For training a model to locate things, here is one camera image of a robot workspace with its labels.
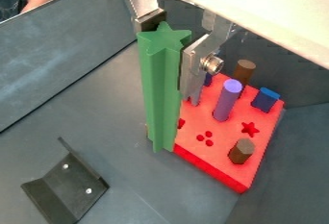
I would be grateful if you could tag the brown cylinder peg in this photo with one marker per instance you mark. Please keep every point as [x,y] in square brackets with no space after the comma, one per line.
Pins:
[243,70]

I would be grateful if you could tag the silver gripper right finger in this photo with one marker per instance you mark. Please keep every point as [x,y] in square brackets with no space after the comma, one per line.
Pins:
[198,58]

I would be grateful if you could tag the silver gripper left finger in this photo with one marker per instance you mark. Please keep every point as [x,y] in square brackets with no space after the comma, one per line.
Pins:
[146,14]

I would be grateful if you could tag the green star peg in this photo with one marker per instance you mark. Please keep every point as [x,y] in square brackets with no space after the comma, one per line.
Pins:
[159,57]

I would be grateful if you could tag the purple cylinder peg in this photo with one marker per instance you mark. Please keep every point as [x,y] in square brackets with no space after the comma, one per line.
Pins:
[229,95]

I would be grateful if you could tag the dark blue square peg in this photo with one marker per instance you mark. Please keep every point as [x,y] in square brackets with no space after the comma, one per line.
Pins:
[207,80]

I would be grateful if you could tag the short dark blue peg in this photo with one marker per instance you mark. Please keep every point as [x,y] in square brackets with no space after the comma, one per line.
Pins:
[265,99]

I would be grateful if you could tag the red peg board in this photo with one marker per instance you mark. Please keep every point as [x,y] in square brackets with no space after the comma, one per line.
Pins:
[205,140]

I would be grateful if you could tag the brown hexagon peg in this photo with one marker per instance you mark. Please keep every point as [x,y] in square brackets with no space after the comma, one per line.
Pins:
[241,151]

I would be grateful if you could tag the black curved holder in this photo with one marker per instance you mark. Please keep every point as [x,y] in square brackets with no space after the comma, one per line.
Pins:
[68,190]

